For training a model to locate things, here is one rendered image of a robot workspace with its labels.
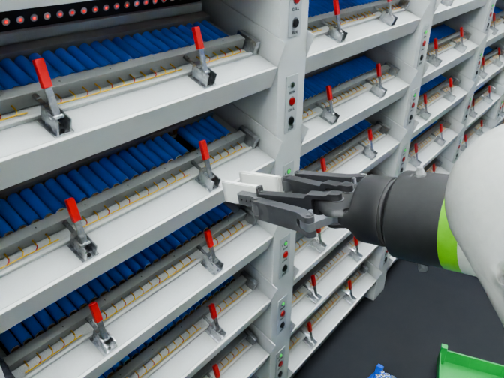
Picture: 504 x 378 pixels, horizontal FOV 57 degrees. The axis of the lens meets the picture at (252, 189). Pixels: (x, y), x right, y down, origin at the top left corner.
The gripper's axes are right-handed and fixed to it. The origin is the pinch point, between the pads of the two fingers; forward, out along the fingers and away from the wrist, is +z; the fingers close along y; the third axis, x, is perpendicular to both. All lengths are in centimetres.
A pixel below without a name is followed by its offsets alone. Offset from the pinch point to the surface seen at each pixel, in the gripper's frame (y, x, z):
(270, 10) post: 30.3, 21.0, 16.6
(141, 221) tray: -3.8, -7.4, 22.6
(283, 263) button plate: 34, -38, 27
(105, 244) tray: -11.1, -7.7, 22.2
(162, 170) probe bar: 5.4, -2.2, 26.3
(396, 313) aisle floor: 99, -99, 29
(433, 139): 152, -44, 33
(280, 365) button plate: 34, -74, 34
